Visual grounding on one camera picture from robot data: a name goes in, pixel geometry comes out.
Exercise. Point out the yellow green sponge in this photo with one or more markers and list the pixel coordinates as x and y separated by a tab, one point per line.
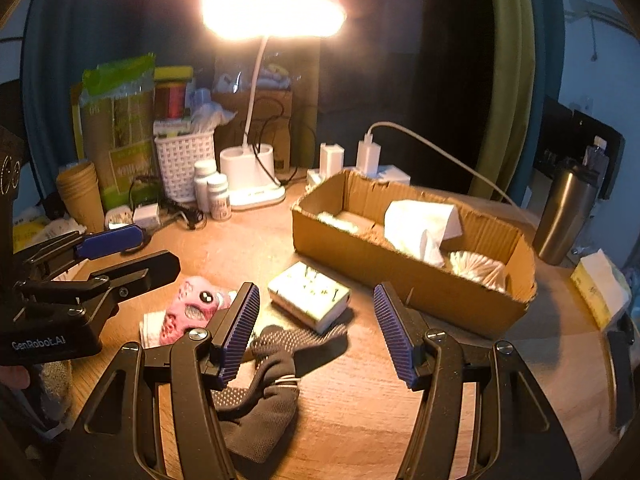
173	73

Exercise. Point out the white charger with black cable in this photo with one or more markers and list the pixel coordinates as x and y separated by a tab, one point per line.
331	159

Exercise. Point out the black smartphone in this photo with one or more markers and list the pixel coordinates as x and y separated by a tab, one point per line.
619	340

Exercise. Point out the small white pill bottle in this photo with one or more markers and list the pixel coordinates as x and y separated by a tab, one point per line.
218	197

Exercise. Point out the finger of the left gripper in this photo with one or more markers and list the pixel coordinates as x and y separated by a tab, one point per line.
109	242
137	277

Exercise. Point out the white woven basket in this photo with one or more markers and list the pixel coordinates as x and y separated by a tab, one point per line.
177	157

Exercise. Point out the black television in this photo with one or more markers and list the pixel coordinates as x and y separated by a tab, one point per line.
566	134

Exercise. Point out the white cotton swab bundle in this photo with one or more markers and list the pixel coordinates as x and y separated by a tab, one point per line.
479	269

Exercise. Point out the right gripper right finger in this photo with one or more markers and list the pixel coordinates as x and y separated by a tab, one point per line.
403	330

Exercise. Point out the large white pill bottle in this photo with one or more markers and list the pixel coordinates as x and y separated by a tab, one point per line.
203	170

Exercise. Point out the yellow tissue box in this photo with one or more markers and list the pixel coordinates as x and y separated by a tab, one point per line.
603	287

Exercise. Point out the white towel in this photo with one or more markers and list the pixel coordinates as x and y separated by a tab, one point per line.
417	229

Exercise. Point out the dark grey dotted sock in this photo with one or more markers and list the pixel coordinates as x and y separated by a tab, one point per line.
253	420

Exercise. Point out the stainless steel tumbler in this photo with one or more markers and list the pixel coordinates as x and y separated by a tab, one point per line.
572	195

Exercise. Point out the stack of paper cups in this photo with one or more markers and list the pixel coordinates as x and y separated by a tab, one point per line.
79	189

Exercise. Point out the pink plush toy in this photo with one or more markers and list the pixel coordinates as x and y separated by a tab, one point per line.
196	302

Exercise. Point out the cartoon tissue pack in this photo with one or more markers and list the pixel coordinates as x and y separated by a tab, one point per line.
310	296

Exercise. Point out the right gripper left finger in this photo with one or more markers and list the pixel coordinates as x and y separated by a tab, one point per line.
230	330

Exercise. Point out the green curtain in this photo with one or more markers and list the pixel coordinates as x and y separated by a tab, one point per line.
511	96

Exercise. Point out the clear water bottle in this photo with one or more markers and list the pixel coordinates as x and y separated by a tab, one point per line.
595	158

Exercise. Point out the green paper cup package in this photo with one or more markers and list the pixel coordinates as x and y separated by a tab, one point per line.
116	107

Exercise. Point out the brown cardboard box behind lamp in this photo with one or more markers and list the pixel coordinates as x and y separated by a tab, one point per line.
270	123

